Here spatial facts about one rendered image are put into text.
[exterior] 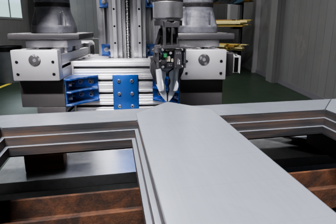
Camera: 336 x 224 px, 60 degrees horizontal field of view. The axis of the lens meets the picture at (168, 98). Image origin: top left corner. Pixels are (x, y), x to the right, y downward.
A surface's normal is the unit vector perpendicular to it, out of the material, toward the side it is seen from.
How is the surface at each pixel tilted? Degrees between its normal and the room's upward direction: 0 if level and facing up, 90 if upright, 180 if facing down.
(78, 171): 0
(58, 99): 90
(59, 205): 90
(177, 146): 0
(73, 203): 90
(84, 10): 90
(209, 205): 0
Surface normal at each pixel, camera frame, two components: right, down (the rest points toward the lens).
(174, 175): 0.00, -0.97
